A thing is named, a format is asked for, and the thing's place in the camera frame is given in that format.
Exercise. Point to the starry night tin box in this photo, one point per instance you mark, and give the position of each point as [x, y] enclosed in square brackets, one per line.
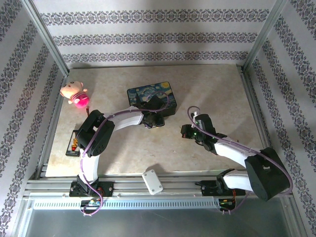
[163, 87]

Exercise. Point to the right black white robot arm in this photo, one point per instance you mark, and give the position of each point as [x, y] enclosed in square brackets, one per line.
[269, 172]

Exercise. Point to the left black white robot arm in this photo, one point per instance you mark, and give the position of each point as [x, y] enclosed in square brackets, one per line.
[96, 138]

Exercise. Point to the white plastic box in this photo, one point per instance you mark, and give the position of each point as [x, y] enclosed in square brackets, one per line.
[153, 182]

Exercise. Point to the thin red stick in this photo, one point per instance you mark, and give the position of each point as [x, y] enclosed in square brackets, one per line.
[88, 109]

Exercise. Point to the pink plush pig toy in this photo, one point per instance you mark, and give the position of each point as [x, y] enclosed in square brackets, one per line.
[74, 95]

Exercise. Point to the grey metal panel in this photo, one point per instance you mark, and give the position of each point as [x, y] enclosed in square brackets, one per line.
[158, 222]

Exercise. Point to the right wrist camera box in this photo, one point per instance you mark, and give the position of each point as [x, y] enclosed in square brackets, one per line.
[195, 114]

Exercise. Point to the aluminium side rail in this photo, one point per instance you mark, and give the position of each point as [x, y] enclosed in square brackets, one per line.
[255, 103]
[55, 116]

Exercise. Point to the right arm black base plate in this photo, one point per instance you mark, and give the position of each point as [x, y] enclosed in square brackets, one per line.
[209, 190]

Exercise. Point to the long aluminium mounting rail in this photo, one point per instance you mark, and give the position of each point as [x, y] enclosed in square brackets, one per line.
[180, 187]

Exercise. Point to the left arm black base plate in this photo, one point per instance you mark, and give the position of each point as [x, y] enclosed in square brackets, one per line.
[107, 188]

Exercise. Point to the aluminium frame post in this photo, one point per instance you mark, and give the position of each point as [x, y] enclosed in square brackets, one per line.
[47, 37]
[265, 37]

